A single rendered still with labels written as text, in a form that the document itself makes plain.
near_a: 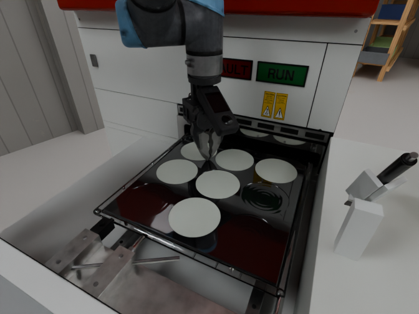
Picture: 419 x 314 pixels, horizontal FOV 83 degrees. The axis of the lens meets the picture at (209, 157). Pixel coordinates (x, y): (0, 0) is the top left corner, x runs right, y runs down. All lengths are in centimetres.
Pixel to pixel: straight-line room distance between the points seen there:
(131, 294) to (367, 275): 32
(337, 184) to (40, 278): 48
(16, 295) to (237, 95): 58
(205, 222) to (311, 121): 37
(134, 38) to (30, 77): 244
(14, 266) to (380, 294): 45
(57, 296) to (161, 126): 61
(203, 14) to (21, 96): 252
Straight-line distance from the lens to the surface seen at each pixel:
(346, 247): 37
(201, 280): 49
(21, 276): 41
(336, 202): 46
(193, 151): 65
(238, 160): 62
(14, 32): 282
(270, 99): 65
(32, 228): 68
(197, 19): 48
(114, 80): 91
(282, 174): 60
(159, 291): 42
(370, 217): 33
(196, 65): 50
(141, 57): 81
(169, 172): 58
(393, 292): 38
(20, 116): 292
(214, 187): 53
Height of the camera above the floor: 125
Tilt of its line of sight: 34 degrees down
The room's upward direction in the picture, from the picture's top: straight up
